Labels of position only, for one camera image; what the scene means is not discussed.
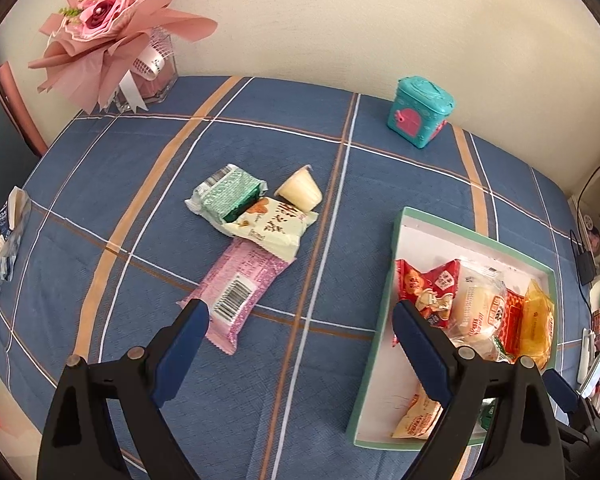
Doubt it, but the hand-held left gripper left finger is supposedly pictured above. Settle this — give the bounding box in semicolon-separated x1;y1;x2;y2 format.
36;298;211;480

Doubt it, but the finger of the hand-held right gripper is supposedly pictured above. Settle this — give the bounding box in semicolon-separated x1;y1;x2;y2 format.
542;369;600;456

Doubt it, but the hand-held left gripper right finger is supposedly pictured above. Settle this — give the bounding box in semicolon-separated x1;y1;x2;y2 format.
391;299;566;480

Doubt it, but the beige snack packet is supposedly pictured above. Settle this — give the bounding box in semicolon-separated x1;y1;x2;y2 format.
391;390;443;441

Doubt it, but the white tray with green rim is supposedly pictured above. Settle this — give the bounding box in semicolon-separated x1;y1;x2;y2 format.
346;206;558;452

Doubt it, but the clear bun packet red label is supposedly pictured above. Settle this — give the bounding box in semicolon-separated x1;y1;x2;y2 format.
447;260;508;361

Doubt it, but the yellow transparent snack packet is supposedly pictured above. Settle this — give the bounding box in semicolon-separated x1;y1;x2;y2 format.
520;279;556;370

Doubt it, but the pink snack packet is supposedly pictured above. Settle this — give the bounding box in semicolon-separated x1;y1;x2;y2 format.
177;237;298;356

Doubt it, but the white tube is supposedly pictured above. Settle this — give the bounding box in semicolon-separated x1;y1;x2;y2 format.
577;317;596;386

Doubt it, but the red twisted candy packet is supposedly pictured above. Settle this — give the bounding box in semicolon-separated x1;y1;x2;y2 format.
420;259;461;328
396;259;431;311

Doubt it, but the red flat sachet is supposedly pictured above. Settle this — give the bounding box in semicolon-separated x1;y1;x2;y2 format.
497;290;526;356

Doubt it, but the black adapter box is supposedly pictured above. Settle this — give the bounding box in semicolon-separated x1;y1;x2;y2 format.
577;250;597;286

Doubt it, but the cream snack packet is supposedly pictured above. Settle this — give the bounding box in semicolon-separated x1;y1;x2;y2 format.
227;197;320;262

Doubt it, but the green and white snack packet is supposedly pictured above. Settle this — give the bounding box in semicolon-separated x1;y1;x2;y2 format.
185;165;270;224

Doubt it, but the blue plaid tablecloth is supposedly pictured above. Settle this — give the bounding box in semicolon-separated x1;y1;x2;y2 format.
0;75;593;480

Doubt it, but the pudding cup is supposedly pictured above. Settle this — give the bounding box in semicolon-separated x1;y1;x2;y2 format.
275;164;323;212

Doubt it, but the blue and white clear packet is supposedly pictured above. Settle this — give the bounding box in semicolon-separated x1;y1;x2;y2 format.
0;186;31;301

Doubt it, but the teal toy box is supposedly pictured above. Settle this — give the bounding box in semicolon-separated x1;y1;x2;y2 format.
390;77;455;149

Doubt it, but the dark cabinet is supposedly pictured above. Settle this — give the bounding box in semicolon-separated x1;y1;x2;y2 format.
0;80;46;221

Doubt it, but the clear glass vase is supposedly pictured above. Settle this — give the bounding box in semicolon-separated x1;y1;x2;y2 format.
115;30;178;111

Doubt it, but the pink board edge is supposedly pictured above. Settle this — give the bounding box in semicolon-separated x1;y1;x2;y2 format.
0;62;49;157

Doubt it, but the pink flower bouquet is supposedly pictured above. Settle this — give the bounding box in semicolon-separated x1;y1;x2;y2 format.
28;0;218;111

